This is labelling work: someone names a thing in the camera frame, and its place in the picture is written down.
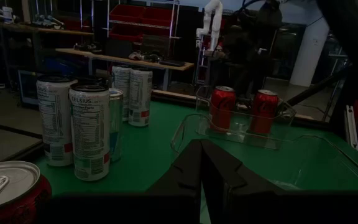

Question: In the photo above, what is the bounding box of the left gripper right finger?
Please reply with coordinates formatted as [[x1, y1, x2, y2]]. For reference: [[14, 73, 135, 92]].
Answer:
[[202, 139, 281, 224]]

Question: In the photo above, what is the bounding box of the white round pillar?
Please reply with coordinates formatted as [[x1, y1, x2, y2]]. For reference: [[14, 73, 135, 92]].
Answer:
[[289, 17, 331, 88]]

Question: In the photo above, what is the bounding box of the green table mat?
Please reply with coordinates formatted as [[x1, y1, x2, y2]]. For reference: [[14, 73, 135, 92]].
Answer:
[[34, 101, 358, 224]]

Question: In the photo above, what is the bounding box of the white aluminium strip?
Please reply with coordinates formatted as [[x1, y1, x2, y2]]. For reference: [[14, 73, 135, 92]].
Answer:
[[345, 105, 358, 152]]

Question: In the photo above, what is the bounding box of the clear plastic bin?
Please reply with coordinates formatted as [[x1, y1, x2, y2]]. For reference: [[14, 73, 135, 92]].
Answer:
[[170, 112, 358, 191], [195, 85, 297, 151]]

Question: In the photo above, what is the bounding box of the black bench device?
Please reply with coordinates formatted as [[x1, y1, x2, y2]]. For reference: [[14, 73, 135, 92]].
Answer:
[[128, 50, 162, 63], [73, 42, 104, 54]]

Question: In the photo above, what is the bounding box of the black keyboard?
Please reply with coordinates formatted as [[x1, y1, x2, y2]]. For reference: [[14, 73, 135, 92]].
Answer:
[[159, 59, 186, 67]]

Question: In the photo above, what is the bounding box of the white Celsius can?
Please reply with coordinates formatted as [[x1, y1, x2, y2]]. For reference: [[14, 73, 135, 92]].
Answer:
[[35, 76, 78, 167], [111, 64, 132, 122], [69, 83, 111, 182], [128, 67, 154, 128]]

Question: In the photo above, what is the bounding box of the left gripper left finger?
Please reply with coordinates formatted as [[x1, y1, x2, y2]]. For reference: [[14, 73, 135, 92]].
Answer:
[[147, 139, 203, 224]]

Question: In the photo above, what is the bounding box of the red storage bin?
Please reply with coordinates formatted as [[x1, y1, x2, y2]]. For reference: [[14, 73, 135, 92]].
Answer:
[[141, 6, 173, 27], [109, 24, 144, 43], [109, 4, 145, 23]]

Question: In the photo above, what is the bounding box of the red cola can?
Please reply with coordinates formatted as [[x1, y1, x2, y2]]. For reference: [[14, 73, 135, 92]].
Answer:
[[209, 86, 237, 133], [249, 89, 280, 135], [0, 160, 52, 224]]

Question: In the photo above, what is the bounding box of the silver blue energy drink can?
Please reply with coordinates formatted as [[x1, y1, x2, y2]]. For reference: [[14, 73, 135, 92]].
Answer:
[[109, 88, 124, 162]]

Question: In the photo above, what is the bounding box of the white plastic bottle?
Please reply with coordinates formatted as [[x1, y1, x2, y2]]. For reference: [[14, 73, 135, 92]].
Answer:
[[1, 6, 14, 24]]

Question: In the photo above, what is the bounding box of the black frame strut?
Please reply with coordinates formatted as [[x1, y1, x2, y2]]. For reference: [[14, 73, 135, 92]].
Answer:
[[286, 70, 352, 107]]

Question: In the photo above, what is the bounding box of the dark computer monitor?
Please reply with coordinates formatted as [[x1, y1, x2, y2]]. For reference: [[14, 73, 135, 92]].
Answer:
[[17, 70, 45, 106]]

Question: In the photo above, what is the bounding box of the wooden shelf board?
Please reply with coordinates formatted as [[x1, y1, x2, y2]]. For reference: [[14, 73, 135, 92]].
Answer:
[[0, 23, 94, 37]]

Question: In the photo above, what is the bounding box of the metal shelf rack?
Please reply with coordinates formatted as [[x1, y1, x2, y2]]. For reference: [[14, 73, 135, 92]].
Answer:
[[79, 0, 181, 43]]

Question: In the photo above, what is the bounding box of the wooden workbench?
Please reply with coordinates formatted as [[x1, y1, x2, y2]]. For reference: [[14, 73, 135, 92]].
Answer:
[[55, 47, 195, 72]]

